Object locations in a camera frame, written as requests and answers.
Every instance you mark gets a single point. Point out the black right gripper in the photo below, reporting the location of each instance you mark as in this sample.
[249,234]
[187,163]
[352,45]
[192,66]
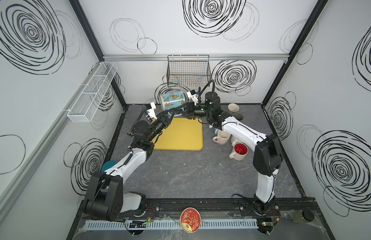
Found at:
[191,111]

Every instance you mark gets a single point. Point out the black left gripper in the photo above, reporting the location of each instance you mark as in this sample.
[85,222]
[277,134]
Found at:
[166,118]

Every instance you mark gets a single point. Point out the blue butterfly mug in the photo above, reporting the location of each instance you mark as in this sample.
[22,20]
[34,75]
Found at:
[172,99]

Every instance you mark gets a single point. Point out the small grey mug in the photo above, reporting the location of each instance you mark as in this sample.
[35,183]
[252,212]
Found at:
[233,108]

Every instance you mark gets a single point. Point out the pink mug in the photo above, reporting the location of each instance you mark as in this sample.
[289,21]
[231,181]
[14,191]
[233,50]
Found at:
[221,137]

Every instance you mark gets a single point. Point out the large grey-beige mug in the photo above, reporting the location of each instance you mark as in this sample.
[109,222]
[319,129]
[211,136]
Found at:
[238,116]

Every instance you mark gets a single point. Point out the speckled white mug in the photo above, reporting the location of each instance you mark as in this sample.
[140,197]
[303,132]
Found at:
[234,140]

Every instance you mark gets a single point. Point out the cream mug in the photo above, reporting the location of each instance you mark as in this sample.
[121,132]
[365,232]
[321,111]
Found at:
[238,152]

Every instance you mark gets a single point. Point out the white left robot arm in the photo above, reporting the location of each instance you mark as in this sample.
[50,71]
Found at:
[105,198]

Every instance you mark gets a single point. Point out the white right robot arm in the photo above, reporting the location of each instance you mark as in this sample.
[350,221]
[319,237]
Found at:
[267,150]

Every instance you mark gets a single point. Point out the yellow plastic tray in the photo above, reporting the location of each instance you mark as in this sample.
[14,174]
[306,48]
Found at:
[182,134]

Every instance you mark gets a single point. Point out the teal capped white cylinder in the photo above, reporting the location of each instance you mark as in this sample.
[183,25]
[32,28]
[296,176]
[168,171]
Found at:
[107,165]

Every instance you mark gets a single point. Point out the black knob emergency button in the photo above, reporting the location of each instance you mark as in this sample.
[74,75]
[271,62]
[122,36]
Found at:
[303,216]

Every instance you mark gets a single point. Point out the black wire basket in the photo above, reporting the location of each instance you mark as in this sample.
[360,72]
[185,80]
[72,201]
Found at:
[188,73]

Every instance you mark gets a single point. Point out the white wire shelf basket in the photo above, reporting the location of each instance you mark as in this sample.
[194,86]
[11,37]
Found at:
[90,98]

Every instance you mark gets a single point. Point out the aluminium wall rail back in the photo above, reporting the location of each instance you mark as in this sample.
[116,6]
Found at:
[197,57]

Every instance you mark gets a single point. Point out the aluminium wall rail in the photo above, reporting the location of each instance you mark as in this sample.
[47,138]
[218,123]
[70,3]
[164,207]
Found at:
[30,162]
[197,57]

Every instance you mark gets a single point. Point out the grey slotted cable duct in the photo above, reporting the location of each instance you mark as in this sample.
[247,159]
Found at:
[206,224]

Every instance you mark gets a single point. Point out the black corner frame post left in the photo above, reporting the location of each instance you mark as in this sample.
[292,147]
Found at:
[79,12]

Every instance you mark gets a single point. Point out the black corner frame post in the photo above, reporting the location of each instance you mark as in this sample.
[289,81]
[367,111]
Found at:
[79,12]
[312,19]

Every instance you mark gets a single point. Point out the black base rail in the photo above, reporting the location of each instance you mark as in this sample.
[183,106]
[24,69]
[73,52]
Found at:
[155,207]

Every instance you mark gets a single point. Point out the black corner frame post right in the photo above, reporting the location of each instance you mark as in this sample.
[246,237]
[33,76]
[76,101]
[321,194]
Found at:
[312,19]

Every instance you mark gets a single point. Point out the aluminium wall rail left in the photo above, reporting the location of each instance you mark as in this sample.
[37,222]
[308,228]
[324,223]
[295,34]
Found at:
[30,162]

